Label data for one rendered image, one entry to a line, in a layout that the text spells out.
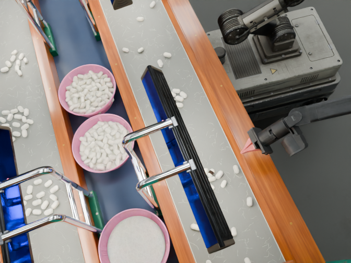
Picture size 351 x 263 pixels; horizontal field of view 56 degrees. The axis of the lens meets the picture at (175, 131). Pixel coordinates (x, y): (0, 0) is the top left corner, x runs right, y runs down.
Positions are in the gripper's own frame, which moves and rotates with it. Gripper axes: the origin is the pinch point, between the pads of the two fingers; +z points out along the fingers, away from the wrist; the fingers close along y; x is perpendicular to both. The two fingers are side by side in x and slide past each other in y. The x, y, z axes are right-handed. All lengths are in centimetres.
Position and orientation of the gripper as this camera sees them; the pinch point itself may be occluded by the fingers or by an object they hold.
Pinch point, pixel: (243, 152)
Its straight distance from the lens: 125.6
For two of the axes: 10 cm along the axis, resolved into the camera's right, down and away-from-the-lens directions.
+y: 3.5, 8.5, -3.9
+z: -6.6, 5.2, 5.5
